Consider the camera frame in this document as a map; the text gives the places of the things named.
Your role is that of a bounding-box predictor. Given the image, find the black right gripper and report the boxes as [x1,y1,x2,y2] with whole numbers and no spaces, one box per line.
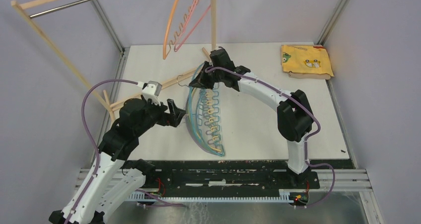
[190,61,223,90]

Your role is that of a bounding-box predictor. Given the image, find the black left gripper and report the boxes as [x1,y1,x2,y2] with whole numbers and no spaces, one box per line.
[136,95,186,136]

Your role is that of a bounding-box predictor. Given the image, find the teal plastic hanger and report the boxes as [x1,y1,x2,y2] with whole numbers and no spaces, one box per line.
[177,63,226,157]

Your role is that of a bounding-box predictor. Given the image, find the yellow plastic hanger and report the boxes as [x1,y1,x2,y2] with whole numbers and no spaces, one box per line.
[188,84,221,152]

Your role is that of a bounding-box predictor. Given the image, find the orange wavy plastic hanger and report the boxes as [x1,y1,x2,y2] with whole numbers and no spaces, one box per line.
[162,0,200,60]

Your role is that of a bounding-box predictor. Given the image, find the pink wire hanger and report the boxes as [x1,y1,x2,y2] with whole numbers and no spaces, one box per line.
[173,0,226,53]

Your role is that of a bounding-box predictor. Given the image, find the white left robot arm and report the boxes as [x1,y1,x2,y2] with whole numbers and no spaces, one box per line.
[49,98,186,224]

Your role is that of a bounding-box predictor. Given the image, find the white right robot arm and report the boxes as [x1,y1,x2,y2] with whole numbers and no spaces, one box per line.
[189,47,315,188]

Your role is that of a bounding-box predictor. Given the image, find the purple plastic hanger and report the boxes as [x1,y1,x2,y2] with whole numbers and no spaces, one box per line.
[185,88,213,154]

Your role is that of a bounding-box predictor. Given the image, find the green plastic hanger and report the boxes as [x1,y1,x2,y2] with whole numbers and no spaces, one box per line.
[187,90,226,157]

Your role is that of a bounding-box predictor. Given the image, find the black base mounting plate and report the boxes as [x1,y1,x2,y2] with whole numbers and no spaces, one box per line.
[142,160,320,198]

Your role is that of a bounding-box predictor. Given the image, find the yellow printed folded cloth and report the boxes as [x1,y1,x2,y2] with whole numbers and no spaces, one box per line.
[281,44,334,80]

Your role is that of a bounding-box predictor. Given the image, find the metal hanging rod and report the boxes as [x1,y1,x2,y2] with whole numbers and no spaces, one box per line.
[29,0,93,19]

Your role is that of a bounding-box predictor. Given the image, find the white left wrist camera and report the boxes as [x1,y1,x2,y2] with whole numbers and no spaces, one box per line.
[139,81,162,106]

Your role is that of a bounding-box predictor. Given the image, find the white slotted cable duct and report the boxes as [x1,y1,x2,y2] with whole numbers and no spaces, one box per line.
[126,186,309,205]

